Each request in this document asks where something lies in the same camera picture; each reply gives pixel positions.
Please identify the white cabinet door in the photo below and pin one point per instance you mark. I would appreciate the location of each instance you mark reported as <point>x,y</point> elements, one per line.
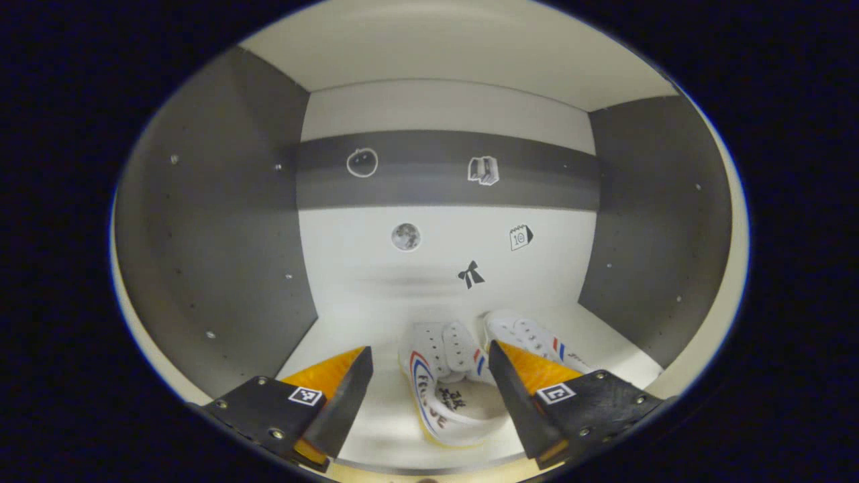
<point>731,282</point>

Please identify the white shoe cabinet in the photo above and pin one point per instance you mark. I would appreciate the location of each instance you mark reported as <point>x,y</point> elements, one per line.
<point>436,302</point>

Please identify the white canvas shoe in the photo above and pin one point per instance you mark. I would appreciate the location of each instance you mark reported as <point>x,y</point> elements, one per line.
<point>436,409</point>
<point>530,332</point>

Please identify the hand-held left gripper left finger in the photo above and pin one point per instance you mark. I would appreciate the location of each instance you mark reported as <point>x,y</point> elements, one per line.
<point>345,402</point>

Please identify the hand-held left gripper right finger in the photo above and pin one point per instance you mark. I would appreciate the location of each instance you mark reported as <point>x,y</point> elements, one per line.
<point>517,409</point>

